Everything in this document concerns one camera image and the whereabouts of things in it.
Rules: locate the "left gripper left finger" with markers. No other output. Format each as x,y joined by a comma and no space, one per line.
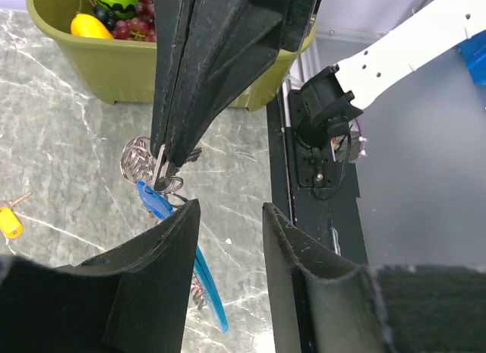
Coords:
133,298

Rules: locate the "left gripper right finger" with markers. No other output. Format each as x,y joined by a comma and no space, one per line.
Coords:
322,302

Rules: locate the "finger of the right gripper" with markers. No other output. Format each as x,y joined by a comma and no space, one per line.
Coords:
230,44
172,20

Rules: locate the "metal keyring with small rings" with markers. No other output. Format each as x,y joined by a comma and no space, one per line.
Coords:
138,167

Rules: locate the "yellow key tag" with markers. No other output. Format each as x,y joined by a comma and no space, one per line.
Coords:
10,224

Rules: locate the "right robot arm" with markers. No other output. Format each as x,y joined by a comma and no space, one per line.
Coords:
437,27

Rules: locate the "purple toy grapes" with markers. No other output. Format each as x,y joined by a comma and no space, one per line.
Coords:
141,27

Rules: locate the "green toy watermelon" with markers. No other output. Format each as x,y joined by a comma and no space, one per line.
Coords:
114,2

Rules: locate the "olive green plastic bin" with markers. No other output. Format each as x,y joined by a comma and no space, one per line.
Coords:
118,72

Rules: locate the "yellow toy lemon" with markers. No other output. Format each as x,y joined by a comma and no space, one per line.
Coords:
86,25

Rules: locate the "blue plastic storage bin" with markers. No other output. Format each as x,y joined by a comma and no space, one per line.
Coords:
473,53

